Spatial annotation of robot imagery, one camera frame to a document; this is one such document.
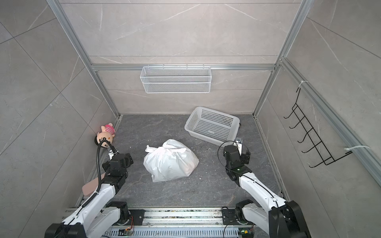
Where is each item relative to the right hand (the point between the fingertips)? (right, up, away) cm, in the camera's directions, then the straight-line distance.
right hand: (239, 148), depth 85 cm
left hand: (-70, -4, -1) cm, 70 cm away
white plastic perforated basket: (-11, +13, +26) cm, 31 cm away
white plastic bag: (-37, -4, -12) cm, 39 cm away
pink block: (-85, -22, -3) cm, 88 cm away
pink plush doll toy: (-88, +8, +18) cm, 90 cm away
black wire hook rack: (+29, +9, -16) cm, 34 cm away
